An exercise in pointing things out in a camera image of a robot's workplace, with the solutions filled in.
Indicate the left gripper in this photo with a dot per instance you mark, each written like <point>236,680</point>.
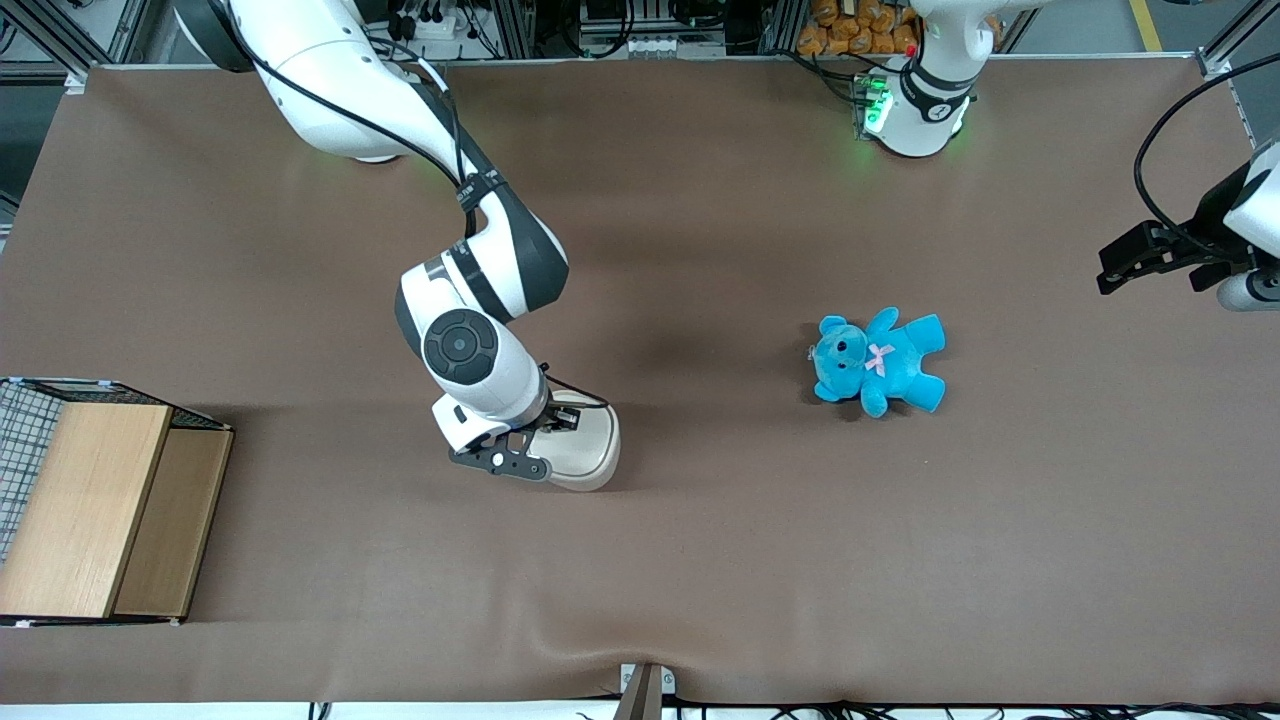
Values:
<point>1203,238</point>

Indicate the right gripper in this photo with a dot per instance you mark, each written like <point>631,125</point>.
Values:
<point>553,416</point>

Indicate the white lidded trash can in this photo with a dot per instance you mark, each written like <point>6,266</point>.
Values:
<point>590,455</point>

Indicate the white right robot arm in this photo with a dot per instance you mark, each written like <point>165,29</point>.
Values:
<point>470,350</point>

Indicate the brown table mat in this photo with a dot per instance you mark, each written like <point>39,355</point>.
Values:
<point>640,560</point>

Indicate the blue teddy bear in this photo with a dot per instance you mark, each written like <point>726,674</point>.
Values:
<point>880,362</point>

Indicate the pile of orange plush toys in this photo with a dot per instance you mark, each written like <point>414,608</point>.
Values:
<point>860,28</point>

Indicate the white power strip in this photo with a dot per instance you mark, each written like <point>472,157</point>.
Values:
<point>432,22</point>

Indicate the dark right wrist camera mount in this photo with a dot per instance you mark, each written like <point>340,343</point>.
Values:
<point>505,462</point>

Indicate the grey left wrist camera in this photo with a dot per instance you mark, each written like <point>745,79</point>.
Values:
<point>1250,290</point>

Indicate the aluminium frame profile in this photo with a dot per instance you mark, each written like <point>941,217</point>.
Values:
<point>70,45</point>
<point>1235,45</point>

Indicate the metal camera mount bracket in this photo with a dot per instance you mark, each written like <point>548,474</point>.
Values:
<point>645,690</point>

